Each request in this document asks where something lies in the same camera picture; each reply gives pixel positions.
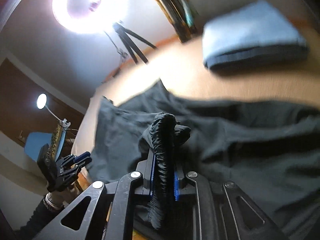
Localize dark green pants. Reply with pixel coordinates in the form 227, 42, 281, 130
87, 81, 319, 239

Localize dark sleeved left forearm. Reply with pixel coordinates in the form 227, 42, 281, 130
15, 192, 65, 239

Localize person left hand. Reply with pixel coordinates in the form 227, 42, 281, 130
46, 183, 80, 209

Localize blue chair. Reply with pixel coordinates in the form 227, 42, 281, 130
24, 125, 66, 161

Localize white clip desk lamp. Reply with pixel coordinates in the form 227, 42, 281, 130
36, 93, 71, 129

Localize beige blanket mat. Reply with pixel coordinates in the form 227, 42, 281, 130
71, 27, 319, 155

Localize black tripod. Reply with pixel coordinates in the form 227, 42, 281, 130
113, 23, 157, 64

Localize folded light blue cloth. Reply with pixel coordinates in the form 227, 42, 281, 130
202, 0, 309, 72

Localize black light cable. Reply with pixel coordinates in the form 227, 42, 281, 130
101, 31, 130, 84

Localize bright ring light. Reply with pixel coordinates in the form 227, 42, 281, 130
51, 0, 156, 36

